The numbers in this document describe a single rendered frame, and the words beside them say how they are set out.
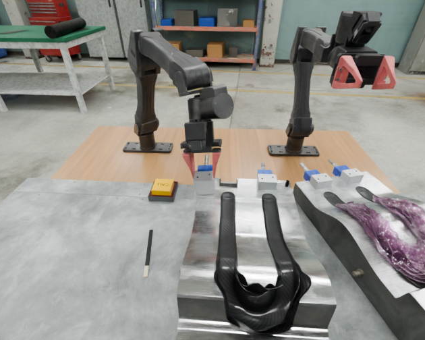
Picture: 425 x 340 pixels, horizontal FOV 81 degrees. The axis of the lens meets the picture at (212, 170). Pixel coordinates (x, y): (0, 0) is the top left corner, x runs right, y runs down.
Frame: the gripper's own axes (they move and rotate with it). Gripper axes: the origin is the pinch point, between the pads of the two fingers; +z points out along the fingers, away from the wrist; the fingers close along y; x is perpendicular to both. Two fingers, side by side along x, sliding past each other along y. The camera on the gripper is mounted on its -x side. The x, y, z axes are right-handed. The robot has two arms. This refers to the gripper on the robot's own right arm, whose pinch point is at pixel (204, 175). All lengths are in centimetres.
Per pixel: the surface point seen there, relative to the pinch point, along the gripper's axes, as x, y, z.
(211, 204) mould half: -2.9, 1.8, 7.2
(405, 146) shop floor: 211, 188, 32
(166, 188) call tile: 9.2, -13.1, 6.2
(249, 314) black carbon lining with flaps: -26.0, 9.8, 19.0
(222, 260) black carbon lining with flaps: -21.0, 5.3, 11.6
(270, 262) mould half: -21.6, 14.2, 11.6
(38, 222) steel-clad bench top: -2.1, -48.1, 11.8
